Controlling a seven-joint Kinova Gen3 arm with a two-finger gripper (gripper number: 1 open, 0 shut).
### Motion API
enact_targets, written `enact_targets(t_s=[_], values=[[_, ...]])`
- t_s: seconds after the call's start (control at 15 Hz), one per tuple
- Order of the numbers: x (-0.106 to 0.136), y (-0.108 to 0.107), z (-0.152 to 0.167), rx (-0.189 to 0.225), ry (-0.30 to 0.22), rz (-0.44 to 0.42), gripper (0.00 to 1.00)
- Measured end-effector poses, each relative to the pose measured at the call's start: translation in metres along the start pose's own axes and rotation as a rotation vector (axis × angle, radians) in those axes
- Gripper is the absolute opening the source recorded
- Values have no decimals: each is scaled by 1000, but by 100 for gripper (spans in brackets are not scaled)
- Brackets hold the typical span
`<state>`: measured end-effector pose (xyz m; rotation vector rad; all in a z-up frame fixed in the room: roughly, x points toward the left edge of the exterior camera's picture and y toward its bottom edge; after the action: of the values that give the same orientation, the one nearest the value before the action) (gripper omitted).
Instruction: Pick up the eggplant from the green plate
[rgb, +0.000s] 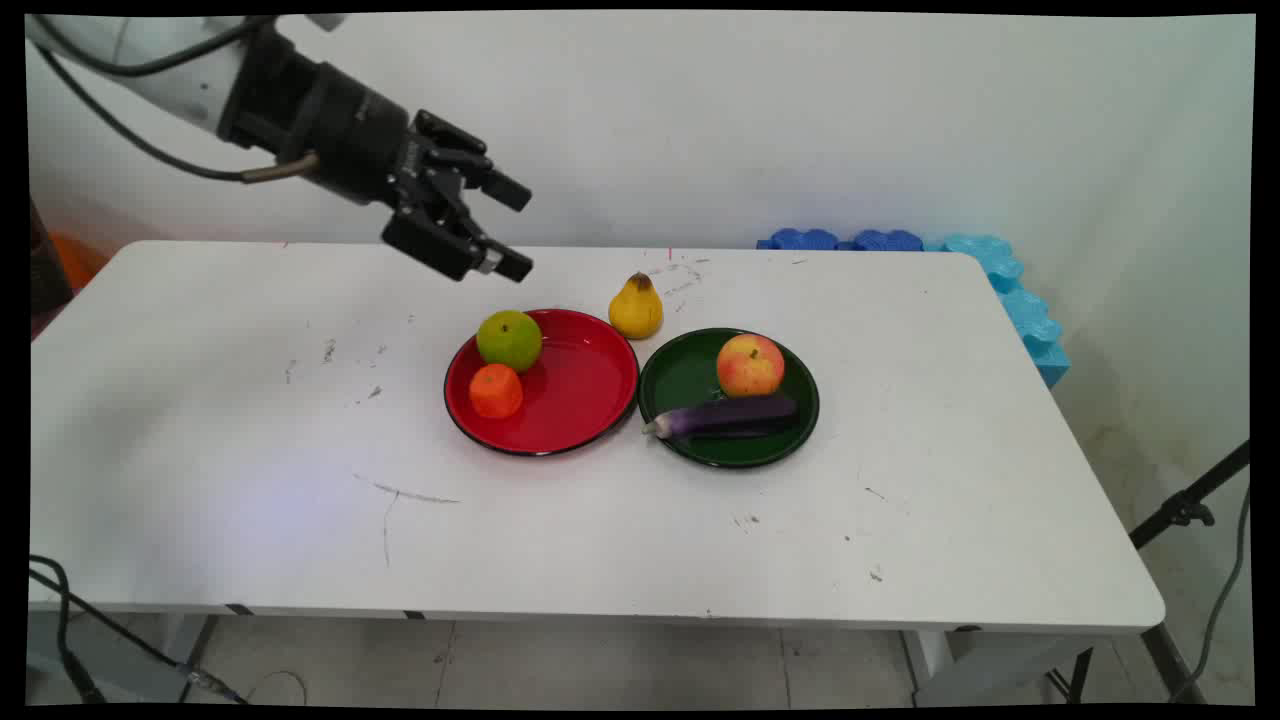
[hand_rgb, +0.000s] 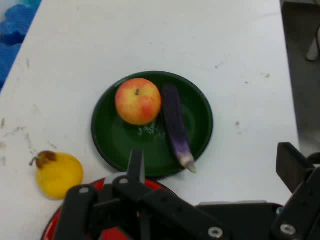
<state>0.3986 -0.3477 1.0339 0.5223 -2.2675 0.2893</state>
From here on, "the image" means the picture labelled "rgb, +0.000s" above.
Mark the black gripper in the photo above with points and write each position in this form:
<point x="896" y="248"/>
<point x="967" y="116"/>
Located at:
<point x="355" y="135"/>

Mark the purple eggplant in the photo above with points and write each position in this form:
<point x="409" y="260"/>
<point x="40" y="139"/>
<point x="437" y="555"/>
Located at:
<point x="730" y="415"/>

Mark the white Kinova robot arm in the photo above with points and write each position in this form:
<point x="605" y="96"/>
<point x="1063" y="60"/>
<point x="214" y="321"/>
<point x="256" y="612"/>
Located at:
<point x="150" y="60"/>

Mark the green lime fruit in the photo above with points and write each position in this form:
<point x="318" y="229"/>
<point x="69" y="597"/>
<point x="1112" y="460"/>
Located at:
<point x="509" y="340"/>

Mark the orange tangerine fruit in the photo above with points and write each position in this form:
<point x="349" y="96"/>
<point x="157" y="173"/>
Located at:
<point x="495" y="392"/>

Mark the yellow pear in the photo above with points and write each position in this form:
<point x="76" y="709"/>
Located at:
<point x="636" y="312"/>

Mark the red round plate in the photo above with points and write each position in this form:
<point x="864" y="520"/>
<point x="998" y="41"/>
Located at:
<point x="575" y="385"/>

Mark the dark green round plate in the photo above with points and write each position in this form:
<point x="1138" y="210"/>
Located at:
<point x="690" y="370"/>

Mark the red yellow apple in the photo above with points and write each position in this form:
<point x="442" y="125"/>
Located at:
<point x="750" y="366"/>

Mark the dark blue foam mat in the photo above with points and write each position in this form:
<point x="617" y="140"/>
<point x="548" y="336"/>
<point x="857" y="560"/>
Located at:
<point x="888" y="241"/>
<point x="803" y="240"/>

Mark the orange background object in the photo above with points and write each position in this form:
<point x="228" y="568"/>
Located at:
<point x="72" y="260"/>

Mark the dark brown background object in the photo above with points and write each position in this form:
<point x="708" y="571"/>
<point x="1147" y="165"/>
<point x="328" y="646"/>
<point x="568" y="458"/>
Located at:
<point x="48" y="270"/>

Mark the light blue foam mat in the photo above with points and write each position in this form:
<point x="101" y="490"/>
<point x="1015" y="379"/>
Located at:
<point x="1030" y="325"/>

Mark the white table leg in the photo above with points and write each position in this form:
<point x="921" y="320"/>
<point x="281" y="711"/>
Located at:
<point x="960" y="665"/>

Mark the black tripod stand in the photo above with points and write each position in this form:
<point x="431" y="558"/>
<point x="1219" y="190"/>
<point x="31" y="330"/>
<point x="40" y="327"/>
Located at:
<point x="1185" y="510"/>

